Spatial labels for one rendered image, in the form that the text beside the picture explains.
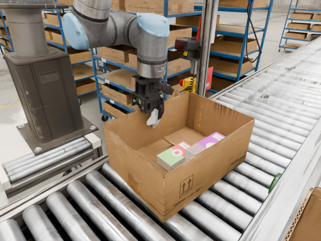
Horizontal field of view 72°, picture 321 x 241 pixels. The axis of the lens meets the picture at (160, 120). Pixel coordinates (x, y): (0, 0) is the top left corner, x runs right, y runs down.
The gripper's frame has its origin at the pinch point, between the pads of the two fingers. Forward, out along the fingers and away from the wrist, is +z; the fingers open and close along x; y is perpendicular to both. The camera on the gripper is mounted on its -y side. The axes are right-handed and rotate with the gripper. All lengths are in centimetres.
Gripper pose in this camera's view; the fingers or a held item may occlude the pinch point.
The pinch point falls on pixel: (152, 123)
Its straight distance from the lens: 82.4
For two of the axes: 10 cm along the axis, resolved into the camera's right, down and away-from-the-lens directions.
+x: 7.2, 4.4, -5.4
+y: -6.9, 3.7, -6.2
